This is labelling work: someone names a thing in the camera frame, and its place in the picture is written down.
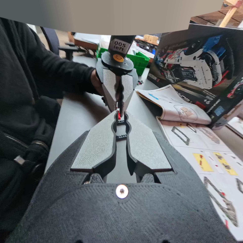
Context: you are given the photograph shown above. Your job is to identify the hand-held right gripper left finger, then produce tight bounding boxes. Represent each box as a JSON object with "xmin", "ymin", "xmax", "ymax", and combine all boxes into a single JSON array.
[{"xmin": 70, "ymin": 111, "xmax": 119, "ymax": 178}]

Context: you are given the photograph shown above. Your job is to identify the lego instruction booklet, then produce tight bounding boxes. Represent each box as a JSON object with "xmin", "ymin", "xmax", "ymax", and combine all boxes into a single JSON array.
[{"xmin": 135, "ymin": 84, "xmax": 243, "ymax": 241}]

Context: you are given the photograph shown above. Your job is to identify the document holder stand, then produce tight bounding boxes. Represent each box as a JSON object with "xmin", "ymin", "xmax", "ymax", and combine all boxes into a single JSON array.
[{"xmin": 226, "ymin": 116, "xmax": 243, "ymax": 138}]

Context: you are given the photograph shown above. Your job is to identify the black office chair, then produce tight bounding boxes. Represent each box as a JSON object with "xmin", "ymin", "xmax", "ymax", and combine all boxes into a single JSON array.
[{"xmin": 40, "ymin": 27, "xmax": 80, "ymax": 61}]

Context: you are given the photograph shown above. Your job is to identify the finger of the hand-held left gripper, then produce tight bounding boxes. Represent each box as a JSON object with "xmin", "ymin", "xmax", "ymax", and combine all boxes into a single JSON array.
[
  {"xmin": 102, "ymin": 68, "xmax": 117, "ymax": 113},
  {"xmin": 119, "ymin": 75, "xmax": 134, "ymax": 115}
]

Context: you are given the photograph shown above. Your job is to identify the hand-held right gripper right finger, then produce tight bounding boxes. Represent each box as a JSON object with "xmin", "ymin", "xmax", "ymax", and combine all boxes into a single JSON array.
[{"xmin": 124, "ymin": 112, "xmax": 172, "ymax": 176}]

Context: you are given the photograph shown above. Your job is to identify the person's black jacket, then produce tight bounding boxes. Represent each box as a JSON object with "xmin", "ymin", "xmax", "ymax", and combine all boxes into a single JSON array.
[{"xmin": 0, "ymin": 17, "xmax": 63, "ymax": 243}]

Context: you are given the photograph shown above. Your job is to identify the person's left hand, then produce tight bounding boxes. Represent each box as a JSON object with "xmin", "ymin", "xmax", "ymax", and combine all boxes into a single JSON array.
[{"xmin": 90, "ymin": 69, "xmax": 105, "ymax": 96}]

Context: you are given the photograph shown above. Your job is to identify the black rectangular lego frame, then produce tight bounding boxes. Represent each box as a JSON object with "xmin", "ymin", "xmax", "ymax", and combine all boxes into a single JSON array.
[{"xmin": 116, "ymin": 119, "xmax": 127, "ymax": 141}]

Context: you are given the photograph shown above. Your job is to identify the green plastic bin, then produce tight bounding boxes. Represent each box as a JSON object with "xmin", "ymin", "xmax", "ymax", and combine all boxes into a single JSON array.
[{"xmin": 96, "ymin": 47, "xmax": 150, "ymax": 76}]

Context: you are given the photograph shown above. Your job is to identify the background storage shelves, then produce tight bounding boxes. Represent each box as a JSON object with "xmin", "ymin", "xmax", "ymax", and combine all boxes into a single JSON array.
[{"xmin": 135, "ymin": 34, "xmax": 160, "ymax": 57}]

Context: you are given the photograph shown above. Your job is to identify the lego set cardboard box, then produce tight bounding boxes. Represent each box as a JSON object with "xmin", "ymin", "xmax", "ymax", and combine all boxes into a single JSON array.
[{"xmin": 147, "ymin": 24, "xmax": 243, "ymax": 129}]

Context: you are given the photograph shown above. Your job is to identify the person's left forearm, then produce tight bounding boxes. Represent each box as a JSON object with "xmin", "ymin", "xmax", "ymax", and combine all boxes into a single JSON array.
[{"xmin": 53, "ymin": 57, "xmax": 95, "ymax": 95}]

